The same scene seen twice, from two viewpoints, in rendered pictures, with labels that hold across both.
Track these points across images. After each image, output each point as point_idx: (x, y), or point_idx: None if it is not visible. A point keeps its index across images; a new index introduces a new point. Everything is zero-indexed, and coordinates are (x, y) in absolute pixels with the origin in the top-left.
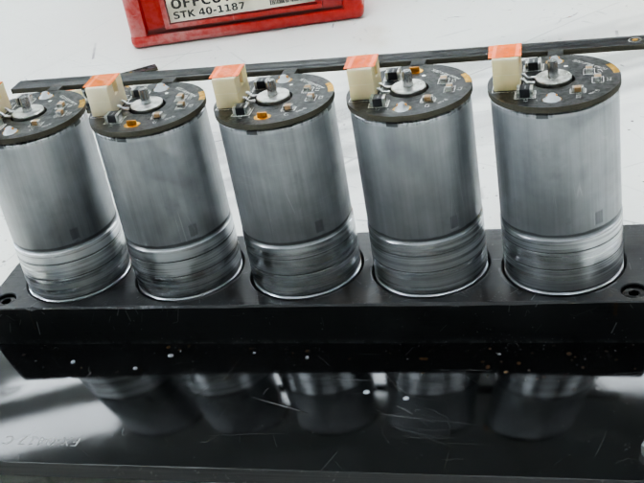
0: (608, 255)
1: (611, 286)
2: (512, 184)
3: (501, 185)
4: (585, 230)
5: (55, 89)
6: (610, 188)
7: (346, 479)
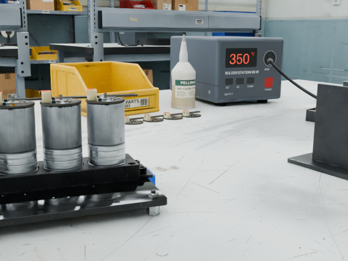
0: (122, 153)
1: (124, 163)
2: (95, 129)
3: (90, 131)
4: (117, 143)
5: None
6: (123, 131)
7: (58, 215)
